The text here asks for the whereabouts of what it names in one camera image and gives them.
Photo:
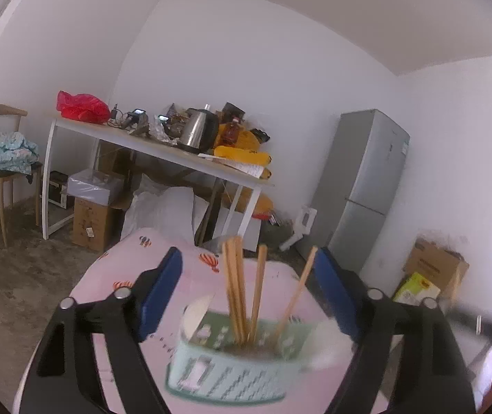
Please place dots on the plastic covered white box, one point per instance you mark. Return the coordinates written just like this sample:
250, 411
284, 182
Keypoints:
92, 183

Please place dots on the wooden chair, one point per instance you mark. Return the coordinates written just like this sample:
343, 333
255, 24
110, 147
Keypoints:
2, 111

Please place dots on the orange plastic bag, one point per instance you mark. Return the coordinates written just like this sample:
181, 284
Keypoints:
261, 205

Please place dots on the amber bottle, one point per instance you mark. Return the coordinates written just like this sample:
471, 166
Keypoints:
230, 133

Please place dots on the green yellow rice bag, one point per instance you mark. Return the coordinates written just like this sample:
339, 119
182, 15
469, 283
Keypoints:
416, 289

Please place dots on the silver refrigerator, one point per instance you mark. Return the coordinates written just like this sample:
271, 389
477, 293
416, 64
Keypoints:
358, 189

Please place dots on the white handheld vacuum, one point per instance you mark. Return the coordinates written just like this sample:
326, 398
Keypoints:
304, 220

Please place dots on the white sack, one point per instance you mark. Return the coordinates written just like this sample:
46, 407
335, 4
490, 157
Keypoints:
164, 211

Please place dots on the large cardboard box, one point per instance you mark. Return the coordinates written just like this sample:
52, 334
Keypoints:
433, 267

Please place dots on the small cardboard box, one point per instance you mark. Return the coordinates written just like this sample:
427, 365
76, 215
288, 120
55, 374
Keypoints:
92, 224

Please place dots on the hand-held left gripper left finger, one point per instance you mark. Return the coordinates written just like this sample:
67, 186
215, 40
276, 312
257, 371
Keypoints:
159, 297

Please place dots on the pink printed tablecloth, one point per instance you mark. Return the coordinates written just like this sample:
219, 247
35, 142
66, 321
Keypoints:
107, 276

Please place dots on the blue patterned cloth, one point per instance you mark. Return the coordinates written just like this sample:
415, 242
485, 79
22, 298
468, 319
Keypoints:
6, 151

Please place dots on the green plastic utensil holder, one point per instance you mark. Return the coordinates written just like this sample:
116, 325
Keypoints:
228, 375

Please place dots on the steel electric kettle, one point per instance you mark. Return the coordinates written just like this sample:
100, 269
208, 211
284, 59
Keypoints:
196, 131

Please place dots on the white desk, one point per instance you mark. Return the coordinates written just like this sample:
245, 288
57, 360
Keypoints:
142, 144

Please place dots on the red plastic bag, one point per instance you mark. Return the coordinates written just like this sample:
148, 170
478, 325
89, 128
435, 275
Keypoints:
82, 108

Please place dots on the white storage box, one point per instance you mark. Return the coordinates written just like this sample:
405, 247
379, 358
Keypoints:
250, 233

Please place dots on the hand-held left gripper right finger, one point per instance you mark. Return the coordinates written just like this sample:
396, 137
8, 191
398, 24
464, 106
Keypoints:
334, 293

